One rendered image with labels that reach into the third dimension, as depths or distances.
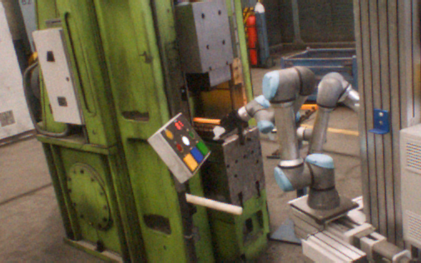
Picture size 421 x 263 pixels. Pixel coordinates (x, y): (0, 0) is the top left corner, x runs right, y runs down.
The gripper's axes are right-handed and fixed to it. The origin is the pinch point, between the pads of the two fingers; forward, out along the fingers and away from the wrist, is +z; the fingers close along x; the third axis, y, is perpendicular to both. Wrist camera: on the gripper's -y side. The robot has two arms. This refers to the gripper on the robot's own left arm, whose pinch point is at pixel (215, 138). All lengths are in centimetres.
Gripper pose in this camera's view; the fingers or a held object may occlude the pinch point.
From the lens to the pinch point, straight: 253.2
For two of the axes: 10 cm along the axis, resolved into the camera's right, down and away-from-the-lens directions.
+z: -7.5, 5.2, 4.1
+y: -6.0, -7.9, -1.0
